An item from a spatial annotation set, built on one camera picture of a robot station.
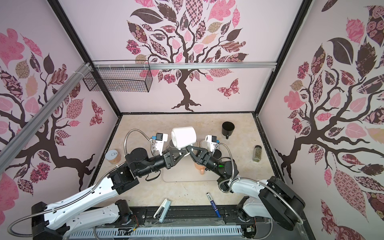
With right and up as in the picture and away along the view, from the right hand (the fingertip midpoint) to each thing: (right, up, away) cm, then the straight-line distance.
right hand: (189, 149), depth 61 cm
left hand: (-1, -3, +1) cm, 4 cm away
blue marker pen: (+12, -31, +15) cm, 37 cm away
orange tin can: (-49, -9, +29) cm, 57 cm away
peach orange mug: (+6, -15, +25) cm, 29 cm away
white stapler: (-14, -33, +12) cm, 38 cm away
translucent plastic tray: (-2, -17, +24) cm, 29 cm away
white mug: (+7, +2, +6) cm, 9 cm away
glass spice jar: (+42, -8, +31) cm, 53 cm away
